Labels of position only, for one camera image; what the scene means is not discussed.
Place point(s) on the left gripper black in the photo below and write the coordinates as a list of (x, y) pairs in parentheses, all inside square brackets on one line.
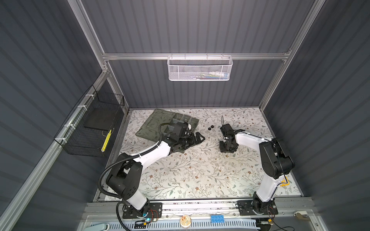
[(193, 142)]

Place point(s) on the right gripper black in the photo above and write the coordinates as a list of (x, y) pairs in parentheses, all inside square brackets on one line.
[(223, 150)]

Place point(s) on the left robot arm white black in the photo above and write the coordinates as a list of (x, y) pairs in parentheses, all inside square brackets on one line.
[(122, 178)]

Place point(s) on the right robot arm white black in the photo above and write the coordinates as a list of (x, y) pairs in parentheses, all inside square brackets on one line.
[(275, 163)]

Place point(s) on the yellow calculator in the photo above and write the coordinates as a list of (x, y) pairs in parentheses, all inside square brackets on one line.
[(285, 182)]

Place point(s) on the markers in white basket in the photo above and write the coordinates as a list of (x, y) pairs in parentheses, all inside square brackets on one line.
[(212, 76)]

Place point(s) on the blue toy brick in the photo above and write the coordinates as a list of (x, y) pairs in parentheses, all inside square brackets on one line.
[(217, 219)]

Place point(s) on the yellow marker in black basket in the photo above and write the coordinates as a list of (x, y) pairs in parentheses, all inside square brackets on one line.
[(106, 141)]

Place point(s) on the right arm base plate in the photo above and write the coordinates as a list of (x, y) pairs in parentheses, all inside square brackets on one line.
[(255, 207)]

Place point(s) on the white wire mesh basket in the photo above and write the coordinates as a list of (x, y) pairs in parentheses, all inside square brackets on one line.
[(182, 68)]

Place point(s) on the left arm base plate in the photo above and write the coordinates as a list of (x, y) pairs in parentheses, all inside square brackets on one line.
[(149, 210)]

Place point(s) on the black wire mesh basket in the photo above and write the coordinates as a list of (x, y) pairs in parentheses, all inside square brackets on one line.
[(84, 133)]

